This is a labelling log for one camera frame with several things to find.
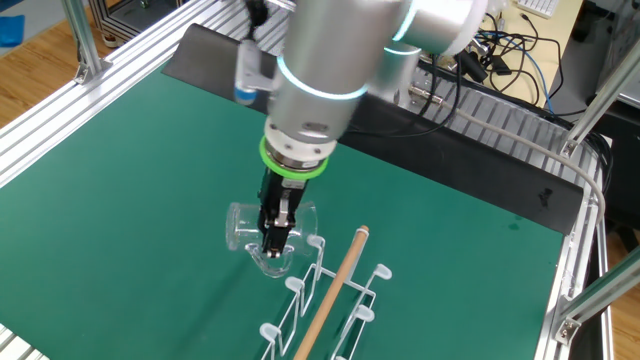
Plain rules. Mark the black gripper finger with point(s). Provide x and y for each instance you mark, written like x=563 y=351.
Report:
x=261 y=225
x=277 y=237

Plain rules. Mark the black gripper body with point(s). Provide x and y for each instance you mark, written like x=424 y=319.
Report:
x=277 y=187

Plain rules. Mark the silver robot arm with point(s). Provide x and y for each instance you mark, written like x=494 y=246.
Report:
x=325 y=60

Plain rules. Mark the green table mat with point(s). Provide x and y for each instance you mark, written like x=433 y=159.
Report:
x=125 y=225

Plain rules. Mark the black table mat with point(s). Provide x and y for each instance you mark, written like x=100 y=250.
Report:
x=475 y=170

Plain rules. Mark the beige desk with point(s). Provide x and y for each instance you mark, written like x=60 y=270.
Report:
x=560 y=50

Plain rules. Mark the white computer keyboard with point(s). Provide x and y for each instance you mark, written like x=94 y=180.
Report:
x=537 y=7

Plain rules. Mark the black cabinet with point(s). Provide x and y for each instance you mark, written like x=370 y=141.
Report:
x=625 y=165

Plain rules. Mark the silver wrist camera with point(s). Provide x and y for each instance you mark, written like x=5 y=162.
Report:
x=247 y=75

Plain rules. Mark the black frame cart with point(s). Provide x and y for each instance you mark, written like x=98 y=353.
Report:
x=120 y=27

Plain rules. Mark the aluminium frame post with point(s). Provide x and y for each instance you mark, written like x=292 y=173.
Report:
x=600 y=100
x=600 y=295
x=87 y=45

